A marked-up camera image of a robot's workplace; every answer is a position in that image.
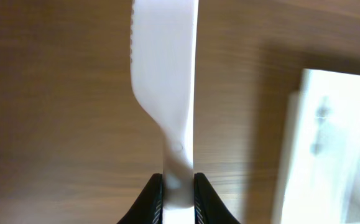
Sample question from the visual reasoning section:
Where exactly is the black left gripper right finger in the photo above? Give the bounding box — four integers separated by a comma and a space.
194, 172, 239, 224

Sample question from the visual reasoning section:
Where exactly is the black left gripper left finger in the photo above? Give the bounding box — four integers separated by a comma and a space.
118, 173, 163, 224

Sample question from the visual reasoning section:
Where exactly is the white plastic knife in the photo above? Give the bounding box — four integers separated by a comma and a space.
130, 0, 199, 223

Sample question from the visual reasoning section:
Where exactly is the small metal teaspoon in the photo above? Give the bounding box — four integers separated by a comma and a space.
311, 96, 330, 156

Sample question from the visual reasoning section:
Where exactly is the white plastic cutlery tray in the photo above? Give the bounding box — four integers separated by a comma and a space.
271, 69, 360, 224

